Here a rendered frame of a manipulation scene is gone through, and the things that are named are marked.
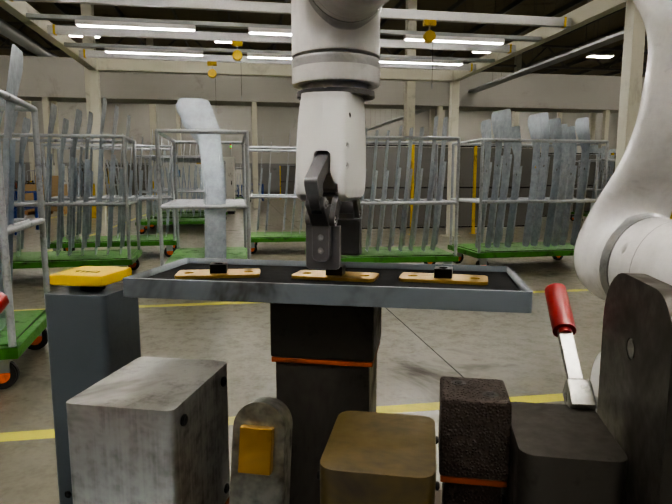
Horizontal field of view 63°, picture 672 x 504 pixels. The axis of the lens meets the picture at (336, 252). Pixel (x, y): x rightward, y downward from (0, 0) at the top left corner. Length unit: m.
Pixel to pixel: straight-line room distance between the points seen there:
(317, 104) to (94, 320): 0.31
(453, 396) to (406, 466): 0.08
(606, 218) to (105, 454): 0.61
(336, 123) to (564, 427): 0.30
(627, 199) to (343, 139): 0.40
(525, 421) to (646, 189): 0.40
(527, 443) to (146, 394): 0.26
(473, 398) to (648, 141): 0.42
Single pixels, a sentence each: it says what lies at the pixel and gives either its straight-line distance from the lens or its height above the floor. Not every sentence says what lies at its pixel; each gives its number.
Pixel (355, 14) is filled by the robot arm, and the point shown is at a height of 1.39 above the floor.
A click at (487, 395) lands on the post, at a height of 1.10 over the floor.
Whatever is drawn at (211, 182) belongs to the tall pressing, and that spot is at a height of 1.21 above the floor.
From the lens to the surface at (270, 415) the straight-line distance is 0.39.
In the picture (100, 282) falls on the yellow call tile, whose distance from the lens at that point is 0.61.
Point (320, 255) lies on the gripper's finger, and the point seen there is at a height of 1.19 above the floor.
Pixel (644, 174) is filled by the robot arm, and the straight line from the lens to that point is 0.75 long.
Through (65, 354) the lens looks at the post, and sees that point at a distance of 0.65.
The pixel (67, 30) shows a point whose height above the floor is 3.33.
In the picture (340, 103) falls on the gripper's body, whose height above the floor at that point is 1.32.
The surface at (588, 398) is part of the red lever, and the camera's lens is 0.49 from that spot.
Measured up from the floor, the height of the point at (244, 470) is 1.07.
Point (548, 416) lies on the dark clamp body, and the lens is 0.46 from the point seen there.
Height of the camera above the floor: 1.26
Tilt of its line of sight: 8 degrees down
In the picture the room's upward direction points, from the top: straight up
